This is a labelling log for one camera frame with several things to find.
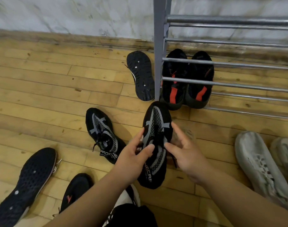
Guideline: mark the black shoe with dotted sole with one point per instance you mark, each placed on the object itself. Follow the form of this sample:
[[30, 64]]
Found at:
[[141, 75]]

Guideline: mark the light grey sneaker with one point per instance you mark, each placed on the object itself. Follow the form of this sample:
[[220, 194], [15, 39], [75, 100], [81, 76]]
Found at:
[[257, 158], [285, 151]]

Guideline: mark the person's right forearm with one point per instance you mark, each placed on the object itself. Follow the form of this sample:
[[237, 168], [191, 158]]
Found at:
[[248, 205]]

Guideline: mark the person's left hand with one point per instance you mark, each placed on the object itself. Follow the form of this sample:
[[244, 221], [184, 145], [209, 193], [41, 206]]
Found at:
[[129, 163]]

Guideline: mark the person's black shorts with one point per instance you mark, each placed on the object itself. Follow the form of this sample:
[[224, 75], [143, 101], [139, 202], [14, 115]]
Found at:
[[134, 216]]

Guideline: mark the person's right hand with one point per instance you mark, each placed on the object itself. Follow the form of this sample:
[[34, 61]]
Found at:
[[191, 160]]

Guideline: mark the black green sneaker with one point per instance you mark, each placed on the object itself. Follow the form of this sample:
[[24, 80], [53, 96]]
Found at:
[[28, 182]]

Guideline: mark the black red sneaker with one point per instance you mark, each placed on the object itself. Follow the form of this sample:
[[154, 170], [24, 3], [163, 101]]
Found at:
[[155, 115]]

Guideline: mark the grey metal shoe rack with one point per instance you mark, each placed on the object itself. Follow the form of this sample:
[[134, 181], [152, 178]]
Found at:
[[159, 44]]

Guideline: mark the black shoe with red tab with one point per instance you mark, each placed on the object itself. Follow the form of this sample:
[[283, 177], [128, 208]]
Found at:
[[200, 70], [174, 70]]

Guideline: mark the person's left forearm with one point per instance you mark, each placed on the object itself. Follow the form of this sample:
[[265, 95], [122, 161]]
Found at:
[[92, 205]]

